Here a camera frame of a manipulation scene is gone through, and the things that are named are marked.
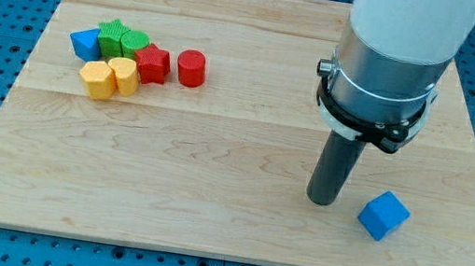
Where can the green star block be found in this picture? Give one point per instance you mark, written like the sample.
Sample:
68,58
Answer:
109,37

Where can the red cylinder block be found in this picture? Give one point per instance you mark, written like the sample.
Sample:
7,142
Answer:
191,65

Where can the blue triangular block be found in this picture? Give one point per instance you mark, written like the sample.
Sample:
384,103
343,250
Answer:
86,45

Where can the yellow hexagon block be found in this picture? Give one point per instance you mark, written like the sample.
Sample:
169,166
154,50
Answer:
98,80

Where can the yellow cylinder block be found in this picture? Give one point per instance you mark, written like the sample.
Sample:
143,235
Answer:
126,75

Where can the red star block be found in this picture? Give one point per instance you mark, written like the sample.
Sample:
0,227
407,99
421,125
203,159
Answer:
153,64

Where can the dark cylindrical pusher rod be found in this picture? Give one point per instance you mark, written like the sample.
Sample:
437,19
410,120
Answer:
333,168

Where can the blue cube block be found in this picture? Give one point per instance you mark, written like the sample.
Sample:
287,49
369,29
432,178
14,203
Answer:
383,215

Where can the green cylinder block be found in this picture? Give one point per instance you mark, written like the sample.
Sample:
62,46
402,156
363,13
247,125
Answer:
133,41

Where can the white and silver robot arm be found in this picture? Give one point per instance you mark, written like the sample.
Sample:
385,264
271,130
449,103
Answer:
380,81

